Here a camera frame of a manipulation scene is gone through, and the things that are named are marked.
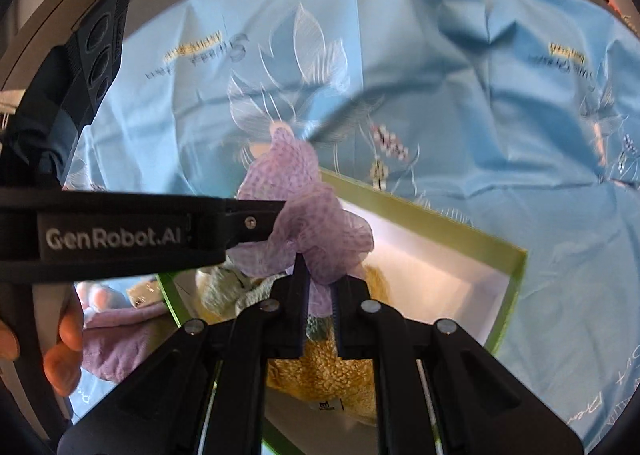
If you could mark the green cardboard box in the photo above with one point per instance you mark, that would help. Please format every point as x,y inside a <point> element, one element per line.
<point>450,280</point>

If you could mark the blue floral bed sheet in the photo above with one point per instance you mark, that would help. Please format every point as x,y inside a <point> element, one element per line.
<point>450,85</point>

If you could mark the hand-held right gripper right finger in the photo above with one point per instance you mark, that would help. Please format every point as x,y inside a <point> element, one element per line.
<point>336,315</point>

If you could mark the orange fuzzy cloth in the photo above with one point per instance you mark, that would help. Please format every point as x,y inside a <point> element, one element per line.
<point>320,380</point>

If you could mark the purple cloth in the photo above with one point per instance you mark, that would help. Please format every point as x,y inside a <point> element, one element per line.
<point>305,215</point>

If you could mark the person's left hand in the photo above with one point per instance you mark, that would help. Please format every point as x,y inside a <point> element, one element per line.
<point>70,325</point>

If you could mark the green cloth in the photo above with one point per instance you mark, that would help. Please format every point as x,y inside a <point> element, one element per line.
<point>220,290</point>

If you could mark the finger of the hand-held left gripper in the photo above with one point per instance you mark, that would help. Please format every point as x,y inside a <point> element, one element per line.
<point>250,225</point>

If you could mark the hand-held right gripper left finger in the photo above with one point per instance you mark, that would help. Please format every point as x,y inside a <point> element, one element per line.
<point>300,305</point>

